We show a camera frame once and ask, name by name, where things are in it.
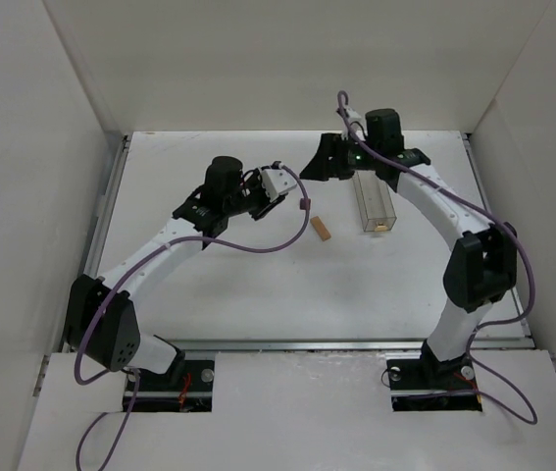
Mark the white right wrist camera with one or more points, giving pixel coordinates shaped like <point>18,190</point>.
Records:
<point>353,123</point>

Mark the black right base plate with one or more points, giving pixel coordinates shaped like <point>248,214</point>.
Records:
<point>420,385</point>

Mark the aluminium table edge rail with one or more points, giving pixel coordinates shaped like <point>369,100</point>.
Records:
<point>502,253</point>

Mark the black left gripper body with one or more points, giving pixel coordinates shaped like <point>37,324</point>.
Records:
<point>262,206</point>

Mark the front aluminium rail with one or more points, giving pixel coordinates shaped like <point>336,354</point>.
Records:
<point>338,345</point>

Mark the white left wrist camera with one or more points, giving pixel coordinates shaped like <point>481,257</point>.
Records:
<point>277,181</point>

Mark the dark red wood block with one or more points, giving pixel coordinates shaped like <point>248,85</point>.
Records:
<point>304,204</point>

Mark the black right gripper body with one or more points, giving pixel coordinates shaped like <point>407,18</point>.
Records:
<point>333,157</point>

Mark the clear plastic box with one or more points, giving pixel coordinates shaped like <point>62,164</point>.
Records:
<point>374,202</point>

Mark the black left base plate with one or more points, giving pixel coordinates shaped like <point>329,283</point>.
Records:
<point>188,391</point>

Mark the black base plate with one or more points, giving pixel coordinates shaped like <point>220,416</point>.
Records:
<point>420,385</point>
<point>188,391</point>

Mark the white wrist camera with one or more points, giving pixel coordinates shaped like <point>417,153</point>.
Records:
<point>353,123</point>
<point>277,181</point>

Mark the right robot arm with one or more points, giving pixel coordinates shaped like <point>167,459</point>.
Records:
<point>482,266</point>

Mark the light engraved wood block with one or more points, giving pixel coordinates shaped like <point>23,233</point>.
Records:
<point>320,228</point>

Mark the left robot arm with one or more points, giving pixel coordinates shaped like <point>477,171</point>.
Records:
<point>102,319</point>

